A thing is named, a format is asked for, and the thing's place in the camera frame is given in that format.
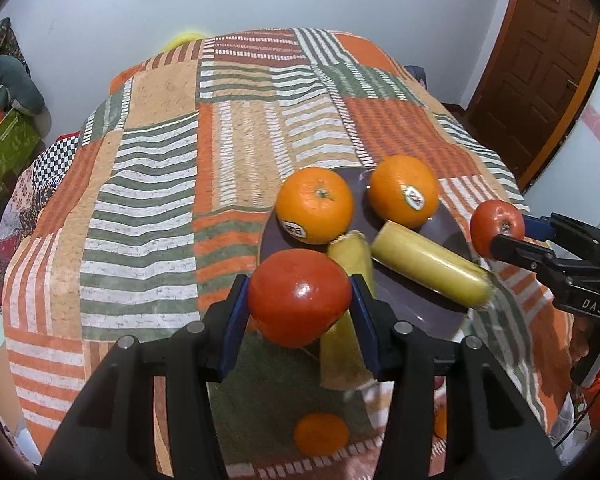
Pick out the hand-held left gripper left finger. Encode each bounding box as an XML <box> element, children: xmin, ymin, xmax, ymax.
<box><xmin>37</xmin><ymin>274</ymin><xmax>252</xmax><ymax>480</ymax></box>

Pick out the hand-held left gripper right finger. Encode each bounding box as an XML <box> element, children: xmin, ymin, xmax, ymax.
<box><xmin>350</xmin><ymin>274</ymin><xmax>563</xmax><ymax>480</ymax></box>

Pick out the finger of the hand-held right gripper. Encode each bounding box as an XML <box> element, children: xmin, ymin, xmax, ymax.
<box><xmin>490</xmin><ymin>234</ymin><xmax>557</xmax><ymax>286</ymax></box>
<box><xmin>524</xmin><ymin>212</ymin><xmax>600</xmax><ymax>261</ymax></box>

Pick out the red tomato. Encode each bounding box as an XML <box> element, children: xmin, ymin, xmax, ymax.
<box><xmin>470</xmin><ymin>200</ymin><xmax>526</xmax><ymax>260</ymax></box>
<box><xmin>247</xmin><ymin>249</ymin><xmax>354</xmax><ymax>348</ymax></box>

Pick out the yellow corn cob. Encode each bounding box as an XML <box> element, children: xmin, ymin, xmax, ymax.
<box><xmin>371</xmin><ymin>221</ymin><xmax>493</xmax><ymax>308</ymax></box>
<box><xmin>320</xmin><ymin>230</ymin><xmax>377</xmax><ymax>391</ymax></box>

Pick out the purple plate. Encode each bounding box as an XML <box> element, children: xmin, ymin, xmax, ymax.
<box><xmin>259</xmin><ymin>166</ymin><xmax>486</xmax><ymax>338</ymax></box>

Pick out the large orange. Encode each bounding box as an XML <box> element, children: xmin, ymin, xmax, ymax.
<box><xmin>276</xmin><ymin>166</ymin><xmax>355</xmax><ymax>246</ymax></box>
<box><xmin>368</xmin><ymin>155</ymin><xmax>440</xmax><ymax>229</ymax></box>

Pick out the striped patchwork blanket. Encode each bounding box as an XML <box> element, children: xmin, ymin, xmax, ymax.
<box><xmin>2</xmin><ymin>27</ymin><xmax>576</xmax><ymax>480</ymax></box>

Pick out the brown wooden door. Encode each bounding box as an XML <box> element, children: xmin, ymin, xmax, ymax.
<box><xmin>467</xmin><ymin>0</ymin><xmax>600</xmax><ymax>178</ymax></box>

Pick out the black and white checkered cloth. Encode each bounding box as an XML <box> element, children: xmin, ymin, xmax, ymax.
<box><xmin>32</xmin><ymin>132</ymin><xmax>82</xmax><ymax>197</ymax></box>

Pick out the green storage box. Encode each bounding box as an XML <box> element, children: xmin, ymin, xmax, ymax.
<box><xmin>0</xmin><ymin>110</ymin><xmax>42</xmax><ymax>211</ymax></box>

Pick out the yellow curved object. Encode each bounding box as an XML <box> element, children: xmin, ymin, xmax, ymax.
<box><xmin>162</xmin><ymin>31</ymin><xmax>207</xmax><ymax>52</ymax></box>

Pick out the grey plush shark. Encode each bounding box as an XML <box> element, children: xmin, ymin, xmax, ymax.
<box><xmin>0</xmin><ymin>55</ymin><xmax>46</xmax><ymax>113</ymax></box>

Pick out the dark patterned cushion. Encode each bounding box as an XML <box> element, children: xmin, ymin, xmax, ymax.
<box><xmin>0</xmin><ymin>17</ymin><xmax>28</xmax><ymax>76</ymax></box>

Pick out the black cable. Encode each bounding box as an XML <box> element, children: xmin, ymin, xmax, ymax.
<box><xmin>555</xmin><ymin>395</ymin><xmax>593</xmax><ymax>453</ymax></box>

